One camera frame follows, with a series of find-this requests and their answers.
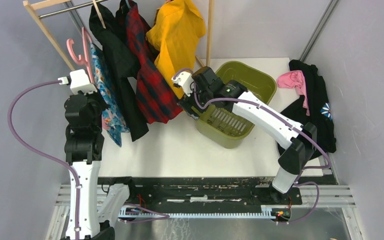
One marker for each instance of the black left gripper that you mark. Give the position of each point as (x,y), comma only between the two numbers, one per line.
(97,95)

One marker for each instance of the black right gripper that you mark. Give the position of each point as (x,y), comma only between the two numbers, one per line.
(187,103)

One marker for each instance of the blue floral skirt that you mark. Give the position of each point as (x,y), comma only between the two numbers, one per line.
(112,119)

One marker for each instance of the black skirt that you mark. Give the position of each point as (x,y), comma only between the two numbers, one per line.
(122,64)

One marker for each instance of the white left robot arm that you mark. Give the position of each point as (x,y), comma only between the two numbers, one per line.
(83,155)

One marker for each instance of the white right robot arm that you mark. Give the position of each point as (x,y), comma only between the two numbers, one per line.
(297,140)

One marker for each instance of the red plaid skirt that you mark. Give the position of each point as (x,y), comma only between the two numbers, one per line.
(154,97)

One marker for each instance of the yellow skirt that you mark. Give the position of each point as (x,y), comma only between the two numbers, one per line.
(178,27)

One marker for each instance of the pink garment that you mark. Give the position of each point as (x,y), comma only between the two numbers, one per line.
(295,79)

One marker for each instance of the metal rack rod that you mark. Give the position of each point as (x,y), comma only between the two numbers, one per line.
(50,3)

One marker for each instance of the black garment with flower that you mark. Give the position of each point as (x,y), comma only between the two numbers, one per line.
(319,106)

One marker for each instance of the wooden clothes rack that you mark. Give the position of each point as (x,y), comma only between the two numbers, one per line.
(206,7)

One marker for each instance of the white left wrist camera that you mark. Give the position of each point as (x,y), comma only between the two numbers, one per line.
(78,82)

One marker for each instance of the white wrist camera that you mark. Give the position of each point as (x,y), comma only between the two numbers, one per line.
(78,82)
(182,84)

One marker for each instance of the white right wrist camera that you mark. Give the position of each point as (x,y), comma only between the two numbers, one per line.
(182,84)

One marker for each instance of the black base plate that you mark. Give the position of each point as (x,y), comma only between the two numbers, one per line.
(204,195)

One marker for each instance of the white cable duct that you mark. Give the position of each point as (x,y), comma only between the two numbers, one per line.
(128,212)

